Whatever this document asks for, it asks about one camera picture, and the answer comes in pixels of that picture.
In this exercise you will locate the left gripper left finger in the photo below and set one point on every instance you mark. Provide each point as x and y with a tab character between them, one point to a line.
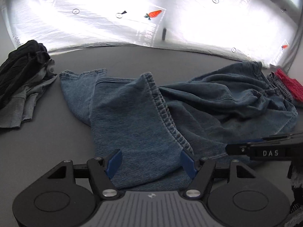
101	172

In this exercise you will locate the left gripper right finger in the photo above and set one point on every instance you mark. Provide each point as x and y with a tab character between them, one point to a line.
201	172

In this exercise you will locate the blue denim jeans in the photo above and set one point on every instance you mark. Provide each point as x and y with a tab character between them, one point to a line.
152	124

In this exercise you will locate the red knitted cloth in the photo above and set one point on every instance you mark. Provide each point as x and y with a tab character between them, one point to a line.
295	88

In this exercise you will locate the black white checked cloth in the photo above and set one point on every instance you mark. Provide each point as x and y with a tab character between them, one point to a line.
280	88

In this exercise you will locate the grey garment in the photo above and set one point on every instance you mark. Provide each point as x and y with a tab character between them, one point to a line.
21	105

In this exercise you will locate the white printed carrot cloth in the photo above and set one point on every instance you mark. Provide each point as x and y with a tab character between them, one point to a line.
268	31

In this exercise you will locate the black garment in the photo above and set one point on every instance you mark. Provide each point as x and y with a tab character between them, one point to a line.
21	65

